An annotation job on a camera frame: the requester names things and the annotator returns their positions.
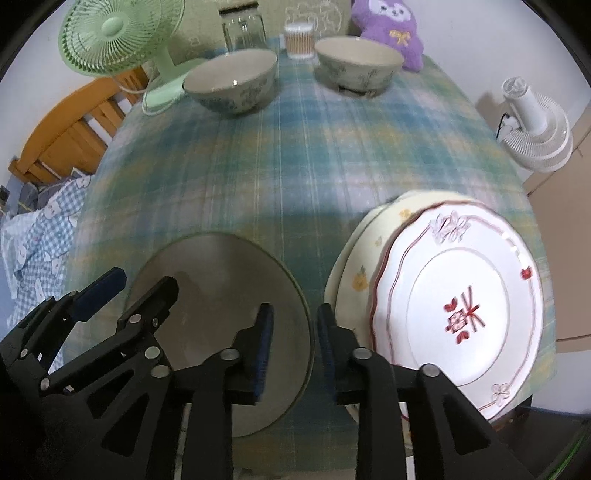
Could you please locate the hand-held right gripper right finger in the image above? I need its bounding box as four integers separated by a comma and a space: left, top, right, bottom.
316, 303, 536, 480

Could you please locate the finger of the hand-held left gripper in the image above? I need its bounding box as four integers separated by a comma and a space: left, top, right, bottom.
39, 277, 179, 398
0, 269, 128, 366

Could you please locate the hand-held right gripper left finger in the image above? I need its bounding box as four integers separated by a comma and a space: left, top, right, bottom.
46, 302, 275, 480

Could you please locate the beige bowl with leaf print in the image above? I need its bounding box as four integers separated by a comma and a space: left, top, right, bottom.
182, 48, 278, 116
127, 233, 315, 438
315, 37, 403, 97

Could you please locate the yellow floral plate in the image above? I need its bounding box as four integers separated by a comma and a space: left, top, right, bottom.
336, 198, 444, 365
323, 189, 478, 324

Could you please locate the white plate with red print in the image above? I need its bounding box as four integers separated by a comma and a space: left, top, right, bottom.
369, 202, 546, 422

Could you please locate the blue checkered blanket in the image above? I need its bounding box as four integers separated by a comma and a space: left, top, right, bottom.
0, 175, 95, 324

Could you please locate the wooden chair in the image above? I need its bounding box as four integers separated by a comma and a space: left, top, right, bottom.
8, 76, 151, 185

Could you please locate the green desk fan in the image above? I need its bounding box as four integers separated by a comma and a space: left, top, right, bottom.
58, 0, 208, 115

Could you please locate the beige door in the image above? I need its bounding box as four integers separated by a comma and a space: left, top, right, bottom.
522, 99, 591, 356

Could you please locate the glass jar with dark lid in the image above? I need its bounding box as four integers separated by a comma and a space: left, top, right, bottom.
219, 4, 267, 54

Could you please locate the clear cotton swab container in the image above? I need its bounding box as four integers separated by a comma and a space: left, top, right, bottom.
283, 22, 319, 60

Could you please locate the white fan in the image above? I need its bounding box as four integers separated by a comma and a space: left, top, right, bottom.
496, 78, 574, 174

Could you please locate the purple plush bunny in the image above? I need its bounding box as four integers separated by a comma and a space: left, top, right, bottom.
349, 0, 426, 72

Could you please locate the green printed board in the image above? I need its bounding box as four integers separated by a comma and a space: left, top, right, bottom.
178, 0, 358, 58

